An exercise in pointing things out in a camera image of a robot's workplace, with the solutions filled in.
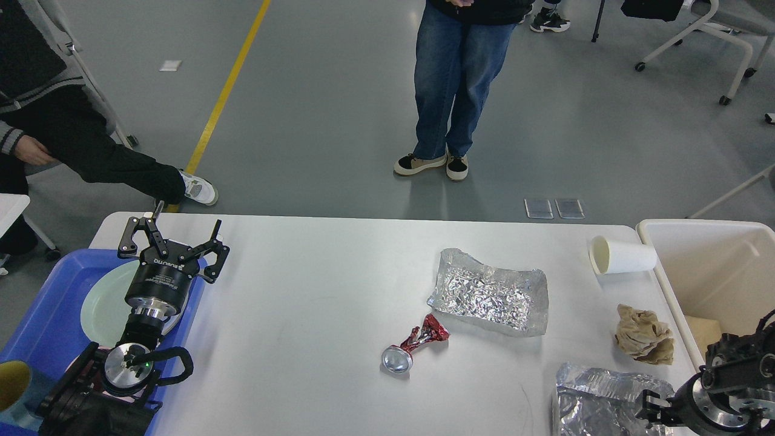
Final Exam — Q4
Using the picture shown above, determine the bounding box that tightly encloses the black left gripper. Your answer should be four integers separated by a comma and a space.
117, 201, 231, 319

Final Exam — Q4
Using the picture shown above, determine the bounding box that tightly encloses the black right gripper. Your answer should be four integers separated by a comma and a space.
636, 372, 767, 435

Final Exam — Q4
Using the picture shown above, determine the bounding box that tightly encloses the silver plastic bag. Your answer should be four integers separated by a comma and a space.
552, 363, 674, 435

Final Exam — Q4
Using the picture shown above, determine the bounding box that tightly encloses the green plate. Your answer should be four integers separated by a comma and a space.
81, 262, 190, 347

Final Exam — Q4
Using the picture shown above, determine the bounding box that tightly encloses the brown paper bag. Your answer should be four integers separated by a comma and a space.
685, 315, 722, 360

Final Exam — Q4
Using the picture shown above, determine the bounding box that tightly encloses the aluminium foil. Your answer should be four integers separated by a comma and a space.
427, 248, 550, 337

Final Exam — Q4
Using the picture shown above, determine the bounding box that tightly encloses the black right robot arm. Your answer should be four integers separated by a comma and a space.
636, 312, 774, 435

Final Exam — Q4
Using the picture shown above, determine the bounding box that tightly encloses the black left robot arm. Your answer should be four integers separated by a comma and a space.
36, 202, 230, 435

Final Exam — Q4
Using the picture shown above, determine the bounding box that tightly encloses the crumpled beige paper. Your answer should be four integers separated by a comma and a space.
615, 304, 674, 365

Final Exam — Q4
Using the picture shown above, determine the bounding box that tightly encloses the white plastic bin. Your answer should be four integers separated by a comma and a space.
637, 220, 774, 373

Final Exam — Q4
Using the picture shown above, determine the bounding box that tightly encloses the white paper cup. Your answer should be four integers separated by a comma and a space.
589, 236, 658, 275

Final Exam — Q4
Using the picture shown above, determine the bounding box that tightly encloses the seated person at left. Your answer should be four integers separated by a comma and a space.
0, 0, 219, 267

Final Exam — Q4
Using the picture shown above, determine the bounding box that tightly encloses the white floor tag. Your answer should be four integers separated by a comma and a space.
159, 60, 182, 72

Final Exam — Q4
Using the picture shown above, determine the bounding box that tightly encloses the dark blue mug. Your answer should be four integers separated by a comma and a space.
1, 360, 56, 431

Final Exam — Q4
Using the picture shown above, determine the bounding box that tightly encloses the clear floor plate right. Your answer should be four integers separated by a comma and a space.
555, 198, 585, 220

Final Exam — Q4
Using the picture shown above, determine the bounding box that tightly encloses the clear floor plate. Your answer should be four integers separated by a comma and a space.
524, 198, 554, 220
555, 198, 585, 220

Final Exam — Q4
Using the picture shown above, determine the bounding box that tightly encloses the clear floor plate left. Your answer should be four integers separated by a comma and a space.
524, 198, 554, 220

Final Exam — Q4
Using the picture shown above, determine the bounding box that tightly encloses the crushed red can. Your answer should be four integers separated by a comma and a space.
380, 314, 449, 375

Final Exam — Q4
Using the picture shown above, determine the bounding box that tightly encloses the white office chair left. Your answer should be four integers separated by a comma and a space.
37, 1, 139, 149

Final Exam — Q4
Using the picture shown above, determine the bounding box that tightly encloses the white office chair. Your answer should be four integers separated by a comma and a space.
37, 1, 139, 149
592, 0, 775, 107

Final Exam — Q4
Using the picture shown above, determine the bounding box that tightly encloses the person in blue jeans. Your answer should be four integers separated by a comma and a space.
394, 1, 533, 181

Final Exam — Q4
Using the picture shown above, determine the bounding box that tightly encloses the white office chair right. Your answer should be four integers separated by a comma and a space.
592, 0, 775, 107

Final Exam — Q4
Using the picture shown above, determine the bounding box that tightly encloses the person in dark jeans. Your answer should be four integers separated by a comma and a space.
518, 1, 571, 33

